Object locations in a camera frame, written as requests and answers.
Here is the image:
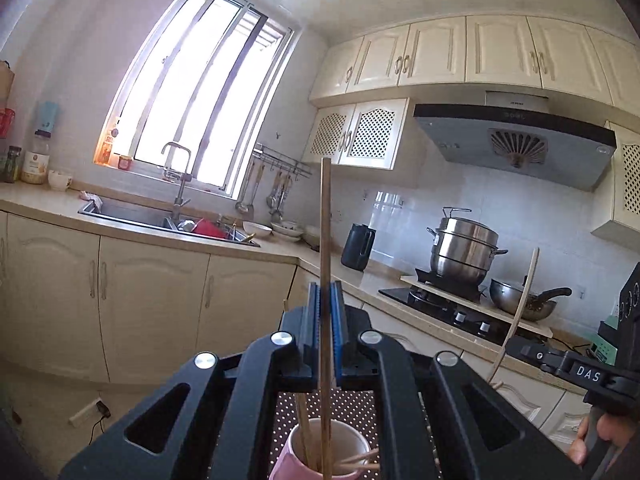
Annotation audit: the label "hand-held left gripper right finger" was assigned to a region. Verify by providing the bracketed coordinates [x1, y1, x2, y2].
[330, 281, 583, 480]

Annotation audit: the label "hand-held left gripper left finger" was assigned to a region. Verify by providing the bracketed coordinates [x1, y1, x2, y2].
[60, 282, 321, 480]

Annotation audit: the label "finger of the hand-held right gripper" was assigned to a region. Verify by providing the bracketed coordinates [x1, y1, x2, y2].
[505, 336, 570, 375]

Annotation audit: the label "single wooden chopstick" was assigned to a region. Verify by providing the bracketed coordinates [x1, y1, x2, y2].
[487, 247, 541, 386]
[318, 157, 333, 480]

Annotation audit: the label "bunch of wooden chopsticks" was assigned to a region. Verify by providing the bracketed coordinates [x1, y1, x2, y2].
[282, 300, 381, 476]

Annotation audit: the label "pink cup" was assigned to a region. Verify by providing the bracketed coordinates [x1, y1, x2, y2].
[276, 417, 372, 480]

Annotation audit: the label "hanging kitchen utensils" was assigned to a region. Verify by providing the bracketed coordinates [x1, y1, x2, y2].
[265, 170, 293, 223]

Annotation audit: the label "person's right hand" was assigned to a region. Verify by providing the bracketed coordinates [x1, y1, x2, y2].
[567, 407, 640, 480]

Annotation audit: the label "green electric cooker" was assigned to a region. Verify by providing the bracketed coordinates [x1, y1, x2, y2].
[585, 310, 623, 363]

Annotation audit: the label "steel wok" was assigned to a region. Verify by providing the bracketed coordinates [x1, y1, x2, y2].
[489, 278, 572, 322]

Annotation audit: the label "dark blue kettle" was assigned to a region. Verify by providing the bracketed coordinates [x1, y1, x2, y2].
[341, 223, 376, 272]

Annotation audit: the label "white bowls on counter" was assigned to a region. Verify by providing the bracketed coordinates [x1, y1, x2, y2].
[272, 219, 305, 242]

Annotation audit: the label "black gas stove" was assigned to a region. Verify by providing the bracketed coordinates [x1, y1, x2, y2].
[378, 268, 546, 346]

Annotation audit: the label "stainless steel steamer pot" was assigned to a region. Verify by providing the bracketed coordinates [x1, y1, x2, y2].
[426, 207, 509, 288]

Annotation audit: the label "hanging steel ladle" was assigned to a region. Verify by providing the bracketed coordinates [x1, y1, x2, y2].
[235, 160, 257, 213]

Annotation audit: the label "red dish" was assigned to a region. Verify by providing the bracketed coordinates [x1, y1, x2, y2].
[192, 217, 228, 240]

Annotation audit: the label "large lattice door cabinet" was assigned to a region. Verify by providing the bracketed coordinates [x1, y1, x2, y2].
[590, 121, 640, 252]

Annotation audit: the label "steel sink faucet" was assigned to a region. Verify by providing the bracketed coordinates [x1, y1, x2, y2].
[161, 141, 193, 218]

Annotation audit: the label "small lattice door cabinet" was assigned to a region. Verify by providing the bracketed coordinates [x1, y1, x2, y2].
[303, 97, 411, 171]

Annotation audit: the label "stainless steel sink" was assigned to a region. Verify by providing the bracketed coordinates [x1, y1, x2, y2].
[77, 197, 262, 247]

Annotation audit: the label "grey range hood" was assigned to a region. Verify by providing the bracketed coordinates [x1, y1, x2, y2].
[413, 90, 617, 192]

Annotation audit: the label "white power strip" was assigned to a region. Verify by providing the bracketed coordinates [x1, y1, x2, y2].
[67, 397, 112, 428]

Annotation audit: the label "orange windowsill bottle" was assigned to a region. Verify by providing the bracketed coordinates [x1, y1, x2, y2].
[99, 117, 121, 165]

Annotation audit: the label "kitchen window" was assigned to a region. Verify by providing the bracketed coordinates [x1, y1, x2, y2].
[93, 0, 296, 200]

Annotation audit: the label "large clear jar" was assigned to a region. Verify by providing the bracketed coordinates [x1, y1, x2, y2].
[21, 130, 52, 185]

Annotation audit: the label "teal container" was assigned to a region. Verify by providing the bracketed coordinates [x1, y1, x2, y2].
[37, 101, 60, 136]

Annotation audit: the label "dark spice jar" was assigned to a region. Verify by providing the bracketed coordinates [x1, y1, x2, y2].
[4, 146, 23, 183]

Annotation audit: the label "wooden cutting board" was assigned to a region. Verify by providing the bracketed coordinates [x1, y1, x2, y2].
[0, 60, 15, 111]

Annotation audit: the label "metal utensil rail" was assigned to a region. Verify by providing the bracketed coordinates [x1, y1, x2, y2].
[252, 143, 312, 179]

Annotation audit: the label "cream upper wall cabinets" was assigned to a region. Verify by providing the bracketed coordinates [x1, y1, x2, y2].
[308, 12, 640, 108]

